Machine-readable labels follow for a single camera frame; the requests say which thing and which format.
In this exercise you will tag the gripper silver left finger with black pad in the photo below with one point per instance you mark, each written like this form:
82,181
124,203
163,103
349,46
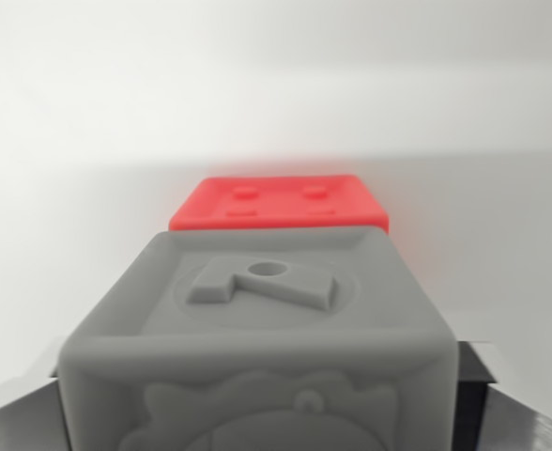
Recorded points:
18,418

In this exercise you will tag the red embossed soft cube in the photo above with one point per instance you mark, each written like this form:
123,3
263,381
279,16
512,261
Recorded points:
280,202

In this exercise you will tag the grey embossed soft cube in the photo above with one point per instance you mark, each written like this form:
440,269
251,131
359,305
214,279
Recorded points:
266,338

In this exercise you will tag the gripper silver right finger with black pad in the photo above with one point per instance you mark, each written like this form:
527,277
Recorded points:
501,413

